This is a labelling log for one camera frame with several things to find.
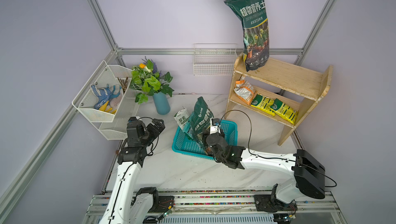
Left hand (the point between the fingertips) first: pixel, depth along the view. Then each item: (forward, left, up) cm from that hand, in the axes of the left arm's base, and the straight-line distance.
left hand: (159, 125), depth 77 cm
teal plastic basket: (0, -9, -20) cm, 22 cm away
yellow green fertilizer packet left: (+14, -57, +1) cm, 58 cm away
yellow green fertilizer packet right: (+8, -66, +2) cm, 66 cm away
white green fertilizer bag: (+10, -10, -6) cm, 15 cm away
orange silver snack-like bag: (+21, -47, +4) cm, 51 cm away
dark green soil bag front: (+2, -22, +5) cm, 22 cm away
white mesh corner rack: (-4, +18, +10) cm, 21 cm away
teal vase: (+26, +6, -11) cm, 29 cm away
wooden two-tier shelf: (+24, -69, 0) cm, 73 cm away
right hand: (0, -25, -5) cm, 25 cm away
